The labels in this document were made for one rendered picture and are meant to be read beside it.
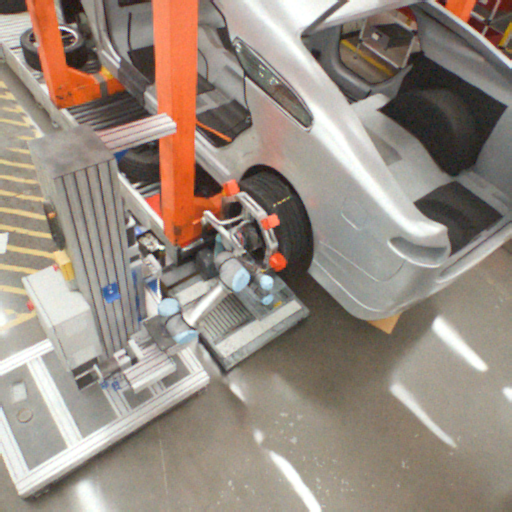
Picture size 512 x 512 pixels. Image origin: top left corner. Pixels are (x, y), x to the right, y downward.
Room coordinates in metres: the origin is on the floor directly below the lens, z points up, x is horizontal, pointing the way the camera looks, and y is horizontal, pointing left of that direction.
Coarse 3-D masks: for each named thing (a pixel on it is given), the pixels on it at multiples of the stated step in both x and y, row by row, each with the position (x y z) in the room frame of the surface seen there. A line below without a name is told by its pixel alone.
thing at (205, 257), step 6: (210, 246) 2.42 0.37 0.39; (198, 252) 2.33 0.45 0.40; (204, 252) 2.34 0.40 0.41; (210, 252) 2.34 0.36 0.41; (198, 258) 2.29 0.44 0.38; (204, 258) 2.28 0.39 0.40; (210, 258) 2.29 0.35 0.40; (198, 264) 2.28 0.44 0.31; (204, 264) 2.24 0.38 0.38; (210, 264) 2.24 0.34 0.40; (204, 270) 2.23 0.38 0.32; (210, 270) 2.23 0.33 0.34; (216, 270) 2.27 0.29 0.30; (198, 276) 2.34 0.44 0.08; (204, 276) 2.32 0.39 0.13; (210, 276) 2.23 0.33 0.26; (204, 282) 2.29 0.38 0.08
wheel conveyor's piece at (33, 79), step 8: (8, 48) 4.59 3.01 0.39; (88, 48) 5.06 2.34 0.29; (8, 56) 4.62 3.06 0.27; (16, 56) 4.68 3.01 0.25; (96, 56) 4.93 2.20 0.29; (8, 64) 4.69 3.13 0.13; (16, 64) 4.47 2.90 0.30; (24, 64) 4.55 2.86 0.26; (88, 64) 4.78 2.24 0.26; (96, 64) 4.82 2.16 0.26; (16, 72) 4.54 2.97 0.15; (24, 72) 4.32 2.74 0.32; (32, 72) 4.42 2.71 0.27; (40, 72) 4.47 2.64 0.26; (88, 72) 4.62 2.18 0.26; (96, 72) 4.67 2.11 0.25; (24, 80) 4.38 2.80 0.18; (32, 80) 4.18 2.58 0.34; (40, 80) 4.31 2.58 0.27; (32, 88) 4.23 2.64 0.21; (40, 88) 4.05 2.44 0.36; (40, 96) 4.10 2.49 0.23
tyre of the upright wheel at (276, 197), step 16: (256, 176) 2.48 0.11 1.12; (272, 176) 2.46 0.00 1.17; (256, 192) 2.28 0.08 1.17; (272, 192) 2.30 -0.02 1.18; (288, 192) 2.34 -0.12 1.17; (272, 208) 2.18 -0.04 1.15; (288, 208) 2.23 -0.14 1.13; (288, 224) 2.15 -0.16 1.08; (304, 224) 2.21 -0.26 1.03; (288, 240) 2.08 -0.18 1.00; (304, 240) 2.17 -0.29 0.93; (288, 256) 2.06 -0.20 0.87
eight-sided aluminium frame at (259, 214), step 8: (240, 192) 2.32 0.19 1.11; (224, 200) 2.35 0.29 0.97; (232, 200) 2.30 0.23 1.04; (240, 200) 2.25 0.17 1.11; (248, 200) 2.26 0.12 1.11; (224, 208) 2.36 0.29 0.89; (248, 208) 2.19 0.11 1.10; (256, 208) 2.20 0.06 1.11; (224, 216) 2.36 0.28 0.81; (256, 216) 2.13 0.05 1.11; (264, 216) 2.14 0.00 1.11; (264, 232) 2.07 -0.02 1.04; (272, 232) 2.10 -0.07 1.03; (272, 240) 2.07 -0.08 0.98; (272, 248) 2.02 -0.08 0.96; (248, 256) 2.20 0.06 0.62; (256, 264) 2.08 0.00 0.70; (264, 264) 2.03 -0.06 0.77
